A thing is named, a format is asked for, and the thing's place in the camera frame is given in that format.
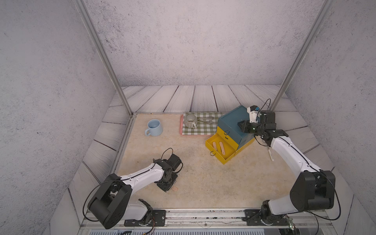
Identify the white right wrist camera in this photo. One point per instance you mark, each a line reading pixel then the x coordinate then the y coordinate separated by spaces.
pixel 253 112

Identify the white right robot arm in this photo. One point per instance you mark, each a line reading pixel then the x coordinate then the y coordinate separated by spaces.
pixel 314 188

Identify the grey aluminium corner post right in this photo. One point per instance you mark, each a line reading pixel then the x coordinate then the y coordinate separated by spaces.
pixel 312 33

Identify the aluminium front rail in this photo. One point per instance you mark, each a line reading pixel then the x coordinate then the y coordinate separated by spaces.
pixel 217 222

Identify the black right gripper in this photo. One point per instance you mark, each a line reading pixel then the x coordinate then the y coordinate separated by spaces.
pixel 245 126

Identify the light blue ceramic mug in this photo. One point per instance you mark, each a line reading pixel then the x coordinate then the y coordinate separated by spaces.
pixel 154 128

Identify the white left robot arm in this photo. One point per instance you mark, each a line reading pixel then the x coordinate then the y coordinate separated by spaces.
pixel 111 204

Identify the green checkered cloth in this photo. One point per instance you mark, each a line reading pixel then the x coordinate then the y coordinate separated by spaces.
pixel 206 125

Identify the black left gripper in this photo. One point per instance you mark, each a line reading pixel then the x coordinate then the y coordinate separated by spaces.
pixel 166 188

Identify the pink plastic tray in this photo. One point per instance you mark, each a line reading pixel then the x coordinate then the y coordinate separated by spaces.
pixel 181 125

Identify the grey aluminium corner post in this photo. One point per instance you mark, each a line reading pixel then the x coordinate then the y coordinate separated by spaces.
pixel 101 51
pixel 312 33

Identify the teal drawer cabinet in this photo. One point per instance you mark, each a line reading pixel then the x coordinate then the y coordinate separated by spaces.
pixel 229 123

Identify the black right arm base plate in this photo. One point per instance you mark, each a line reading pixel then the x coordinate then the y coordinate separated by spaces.
pixel 259 218

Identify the grey aluminium corner post left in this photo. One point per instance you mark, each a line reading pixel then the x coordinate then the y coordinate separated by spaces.
pixel 101 51

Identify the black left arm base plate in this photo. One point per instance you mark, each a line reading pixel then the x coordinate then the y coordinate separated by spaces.
pixel 152 218

